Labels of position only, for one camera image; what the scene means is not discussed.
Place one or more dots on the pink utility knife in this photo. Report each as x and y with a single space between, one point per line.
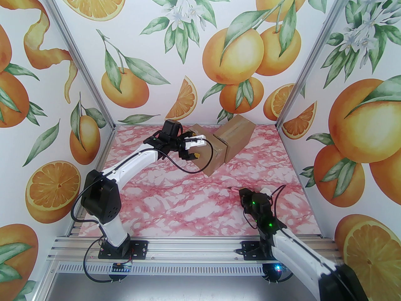
234 188

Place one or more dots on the plain brown cardboard box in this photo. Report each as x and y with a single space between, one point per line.
216 158

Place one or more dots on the cardboard box with clear tape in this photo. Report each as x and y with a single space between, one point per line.
238 133

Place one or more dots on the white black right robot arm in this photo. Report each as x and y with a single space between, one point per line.
300 252

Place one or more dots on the pink marble pattern mat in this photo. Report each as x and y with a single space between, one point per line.
194 224

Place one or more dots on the small circuit board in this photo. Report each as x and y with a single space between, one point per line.
282 267
122 266

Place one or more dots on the white slotted metal strip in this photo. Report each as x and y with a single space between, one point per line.
194 268

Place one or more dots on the grey metal tray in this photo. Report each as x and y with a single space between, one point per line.
194 288

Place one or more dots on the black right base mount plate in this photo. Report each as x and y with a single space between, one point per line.
250 251

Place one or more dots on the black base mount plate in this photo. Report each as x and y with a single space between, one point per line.
250 251
139 249

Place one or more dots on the aluminium side rail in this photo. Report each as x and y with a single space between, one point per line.
101 155
291 150

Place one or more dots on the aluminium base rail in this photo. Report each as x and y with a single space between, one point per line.
194 249

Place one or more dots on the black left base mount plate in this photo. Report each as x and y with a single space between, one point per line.
139 249

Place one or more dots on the aluminium corner post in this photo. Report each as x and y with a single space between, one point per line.
315 55
77 55

